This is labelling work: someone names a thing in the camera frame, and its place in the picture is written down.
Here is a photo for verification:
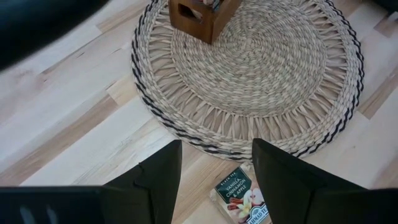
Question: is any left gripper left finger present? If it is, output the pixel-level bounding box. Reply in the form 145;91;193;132
0;139;183;224

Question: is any round woven placemat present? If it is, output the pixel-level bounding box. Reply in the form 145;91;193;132
130;0;365;162

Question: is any wooden divided tea box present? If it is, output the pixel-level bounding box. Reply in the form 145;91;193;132
167;0;243;45

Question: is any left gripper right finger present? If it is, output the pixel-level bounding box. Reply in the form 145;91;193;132
252;138;398;224

